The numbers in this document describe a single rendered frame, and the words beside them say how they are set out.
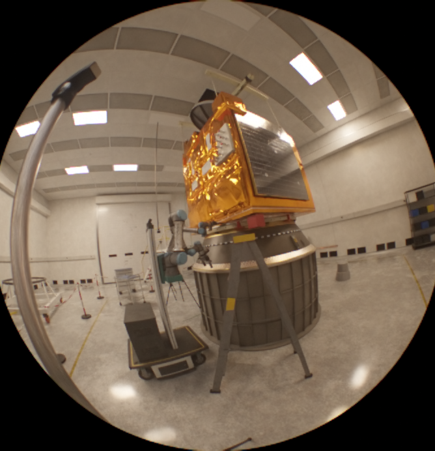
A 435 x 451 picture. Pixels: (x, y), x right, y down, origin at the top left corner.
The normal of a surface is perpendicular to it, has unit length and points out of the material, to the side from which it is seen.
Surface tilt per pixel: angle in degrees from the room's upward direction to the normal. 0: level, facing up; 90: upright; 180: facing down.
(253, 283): 90
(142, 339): 90
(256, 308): 90
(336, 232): 90
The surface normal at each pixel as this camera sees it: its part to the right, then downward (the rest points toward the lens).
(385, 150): -0.85, 0.07
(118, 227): 0.51, -0.18
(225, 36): 0.15, 0.98
